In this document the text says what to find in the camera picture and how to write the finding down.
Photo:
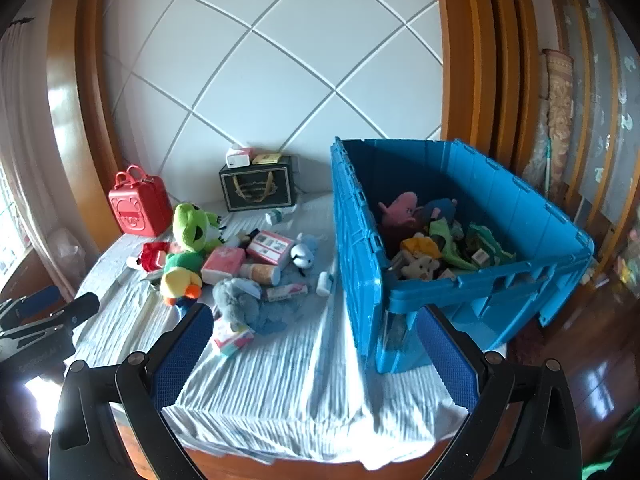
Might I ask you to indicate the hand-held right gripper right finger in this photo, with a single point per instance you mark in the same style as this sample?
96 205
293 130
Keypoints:
447 360

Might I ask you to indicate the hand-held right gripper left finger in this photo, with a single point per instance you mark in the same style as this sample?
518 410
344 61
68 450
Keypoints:
182 355

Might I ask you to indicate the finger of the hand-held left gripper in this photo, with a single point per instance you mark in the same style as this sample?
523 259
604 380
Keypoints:
42 297
80 306

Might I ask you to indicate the green yellow duck plush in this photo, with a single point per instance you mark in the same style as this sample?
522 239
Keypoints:
180 280

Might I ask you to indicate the grey elephant plush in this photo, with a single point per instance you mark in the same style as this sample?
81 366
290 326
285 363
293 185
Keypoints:
235 300

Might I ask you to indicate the blue plastic crate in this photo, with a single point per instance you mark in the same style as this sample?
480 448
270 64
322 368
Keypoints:
365 280

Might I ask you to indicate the green frog plush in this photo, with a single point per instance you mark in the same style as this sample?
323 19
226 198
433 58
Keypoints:
187 227

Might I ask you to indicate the pink teal tissue pack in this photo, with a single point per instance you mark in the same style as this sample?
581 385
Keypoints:
232 340

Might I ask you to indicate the small white tube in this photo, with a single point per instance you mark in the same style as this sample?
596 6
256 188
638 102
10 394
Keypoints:
132 261

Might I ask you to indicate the pink pig plush red dress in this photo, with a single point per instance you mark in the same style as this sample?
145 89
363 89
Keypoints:
152 255

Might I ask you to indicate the beige bear plush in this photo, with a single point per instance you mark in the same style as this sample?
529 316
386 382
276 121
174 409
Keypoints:
420 267

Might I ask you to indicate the large pink tissue pack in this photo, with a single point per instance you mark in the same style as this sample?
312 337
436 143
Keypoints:
222 262

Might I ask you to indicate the striped light blue bed sheet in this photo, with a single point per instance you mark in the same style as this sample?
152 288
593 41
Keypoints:
280 390

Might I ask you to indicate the red bear-face bag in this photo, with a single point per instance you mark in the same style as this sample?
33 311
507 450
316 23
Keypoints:
135 210

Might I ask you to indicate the white bottle beige label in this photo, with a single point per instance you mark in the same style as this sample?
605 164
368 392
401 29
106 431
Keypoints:
262 274

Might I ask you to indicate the yellow plush toy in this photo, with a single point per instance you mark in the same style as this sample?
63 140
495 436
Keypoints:
420 247

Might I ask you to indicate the green plush toy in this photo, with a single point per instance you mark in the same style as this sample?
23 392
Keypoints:
450 240

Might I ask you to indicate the pink white ointment box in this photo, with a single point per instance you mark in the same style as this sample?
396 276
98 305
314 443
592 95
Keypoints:
285 291

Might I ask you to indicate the pink box white label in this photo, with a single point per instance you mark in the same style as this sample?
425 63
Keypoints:
267 247

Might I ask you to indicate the small white bottle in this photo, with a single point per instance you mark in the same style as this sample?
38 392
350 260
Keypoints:
324 284

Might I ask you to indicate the blue plush toy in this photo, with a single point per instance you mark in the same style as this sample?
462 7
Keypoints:
440 208

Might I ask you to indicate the white blue mouse plush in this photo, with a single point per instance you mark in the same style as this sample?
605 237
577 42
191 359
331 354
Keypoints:
301 255

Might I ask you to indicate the white curtain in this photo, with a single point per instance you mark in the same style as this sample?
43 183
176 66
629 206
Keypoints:
20 135

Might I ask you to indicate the small green white box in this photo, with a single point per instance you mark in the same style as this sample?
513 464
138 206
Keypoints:
273 217

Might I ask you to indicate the white tissue box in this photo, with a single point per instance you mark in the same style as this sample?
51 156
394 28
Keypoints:
237 159

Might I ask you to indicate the small yellow box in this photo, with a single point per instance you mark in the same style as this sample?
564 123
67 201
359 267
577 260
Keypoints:
265 158

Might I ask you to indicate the patterned glass sliding door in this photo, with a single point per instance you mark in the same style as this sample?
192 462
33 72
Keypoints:
600 110

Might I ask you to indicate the white padded wooden headboard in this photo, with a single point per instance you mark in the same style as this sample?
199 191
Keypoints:
280 60

